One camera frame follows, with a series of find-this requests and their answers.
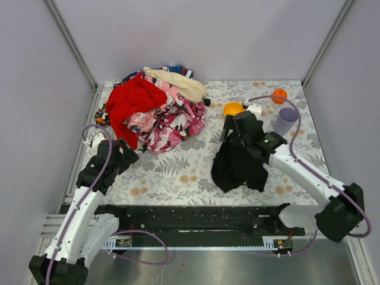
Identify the red cloth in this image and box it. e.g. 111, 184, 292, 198
105, 72, 167, 150

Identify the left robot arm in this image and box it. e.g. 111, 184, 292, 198
28, 140, 139, 284

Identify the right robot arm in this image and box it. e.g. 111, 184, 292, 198
211, 111, 370, 242

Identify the pink navy patterned cloth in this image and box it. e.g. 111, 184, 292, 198
123, 71, 179, 133

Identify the orange black patterned cloth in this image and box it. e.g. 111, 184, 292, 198
94, 103, 110, 126

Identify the pink camouflage cloth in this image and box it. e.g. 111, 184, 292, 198
138, 95, 211, 153

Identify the cream cloth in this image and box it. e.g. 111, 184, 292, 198
142, 66, 207, 103

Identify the blue white patterned cloth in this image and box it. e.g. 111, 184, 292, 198
121, 65, 194, 83

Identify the yellow plastic bowl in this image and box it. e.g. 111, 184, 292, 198
223, 102, 246, 116

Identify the lilac plastic cup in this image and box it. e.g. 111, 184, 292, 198
273, 107, 299, 137

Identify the orange fruit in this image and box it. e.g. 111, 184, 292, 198
272, 88, 287, 104

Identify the floral tablecloth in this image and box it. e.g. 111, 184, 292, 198
103, 80, 328, 206

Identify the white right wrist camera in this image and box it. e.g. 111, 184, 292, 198
243, 103, 262, 120

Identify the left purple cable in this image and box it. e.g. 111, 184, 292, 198
44, 124, 170, 285

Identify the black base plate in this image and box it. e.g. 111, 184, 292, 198
95, 204, 305, 243

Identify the grey cable duct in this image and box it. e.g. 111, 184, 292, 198
101, 232, 293, 251

